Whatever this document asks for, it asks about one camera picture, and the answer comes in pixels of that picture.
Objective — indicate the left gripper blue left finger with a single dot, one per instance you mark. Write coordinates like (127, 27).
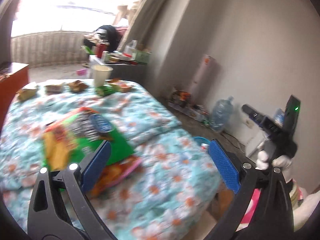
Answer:
(92, 166)

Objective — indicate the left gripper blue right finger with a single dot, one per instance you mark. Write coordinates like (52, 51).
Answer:
(227, 170)

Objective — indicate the pink orange snack bag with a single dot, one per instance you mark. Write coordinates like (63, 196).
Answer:
(114, 174)

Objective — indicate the green chip bag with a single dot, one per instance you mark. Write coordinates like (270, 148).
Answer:
(79, 133)

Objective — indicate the white red-capped milk bottle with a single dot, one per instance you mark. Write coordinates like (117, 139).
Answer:
(204, 147)

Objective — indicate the white fleece sleeve forearm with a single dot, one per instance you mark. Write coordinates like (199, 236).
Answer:
(303, 204)

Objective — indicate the blue plastic trash basket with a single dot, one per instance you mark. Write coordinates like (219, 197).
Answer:
(201, 140)

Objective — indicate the white gloved right hand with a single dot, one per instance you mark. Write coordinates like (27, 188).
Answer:
(263, 160)

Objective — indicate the blue water jug on dispenser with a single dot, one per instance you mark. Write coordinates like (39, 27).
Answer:
(279, 117)

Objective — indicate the white water dispenser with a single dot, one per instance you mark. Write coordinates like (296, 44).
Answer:
(254, 143)

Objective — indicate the empty water jug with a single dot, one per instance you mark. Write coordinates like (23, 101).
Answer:
(221, 114)

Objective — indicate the pink cushion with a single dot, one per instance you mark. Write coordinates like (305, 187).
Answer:
(251, 207)

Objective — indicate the floral blue quilt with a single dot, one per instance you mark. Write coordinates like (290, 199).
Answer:
(157, 182)

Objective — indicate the green wrapper under cup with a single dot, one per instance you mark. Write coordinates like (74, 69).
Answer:
(105, 90)

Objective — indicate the rolled floral wallpaper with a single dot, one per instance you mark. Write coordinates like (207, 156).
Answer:
(203, 70)

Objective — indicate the white paper cup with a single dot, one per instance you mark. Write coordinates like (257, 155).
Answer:
(100, 74)

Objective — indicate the small yellow-green snack packet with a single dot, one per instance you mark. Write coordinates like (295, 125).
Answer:
(26, 93)

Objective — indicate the dark grey cabinet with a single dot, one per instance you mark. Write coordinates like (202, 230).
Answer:
(130, 72)

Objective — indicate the red thermos bottle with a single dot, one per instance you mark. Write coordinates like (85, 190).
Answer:
(100, 48)

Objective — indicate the green plastic basket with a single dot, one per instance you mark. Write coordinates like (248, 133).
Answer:
(142, 57)

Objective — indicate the white detergent bottle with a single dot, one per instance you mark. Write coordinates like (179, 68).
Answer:
(130, 48)

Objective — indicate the orange cardboard box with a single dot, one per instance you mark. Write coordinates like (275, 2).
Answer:
(14, 76)

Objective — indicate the black bag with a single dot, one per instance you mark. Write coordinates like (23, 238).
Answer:
(110, 34)

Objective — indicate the right beige curtain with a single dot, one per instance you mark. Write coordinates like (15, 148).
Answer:
(153, 17)

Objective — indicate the floor clutter pile with cables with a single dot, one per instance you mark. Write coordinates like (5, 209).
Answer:
(181, 101)

